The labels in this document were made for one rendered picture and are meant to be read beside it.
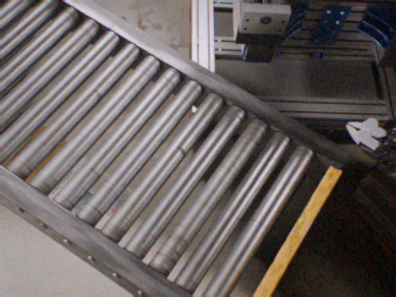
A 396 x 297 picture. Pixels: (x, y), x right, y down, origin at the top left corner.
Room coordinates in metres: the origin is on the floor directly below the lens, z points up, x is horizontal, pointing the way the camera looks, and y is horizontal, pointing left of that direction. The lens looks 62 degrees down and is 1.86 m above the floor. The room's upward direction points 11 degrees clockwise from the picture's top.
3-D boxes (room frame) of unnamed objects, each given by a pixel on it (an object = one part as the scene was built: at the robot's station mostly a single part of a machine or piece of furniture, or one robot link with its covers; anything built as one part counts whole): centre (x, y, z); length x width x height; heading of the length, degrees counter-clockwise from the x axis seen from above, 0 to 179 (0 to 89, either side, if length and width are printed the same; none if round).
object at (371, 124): (0.73, -0.40, 0.79); 0.09 x 0.03 x 0.06; 66
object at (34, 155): (0.63, 0.32, 0.77); 0.47 x 0.05 x 0.05; 156
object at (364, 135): (0.70, -0.38, 0.79); 0.09 x 0.03 x 0.06; 66
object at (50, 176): (0.60, 0.26, 0.77); 0.47 x 0.05 x 0.05; 156
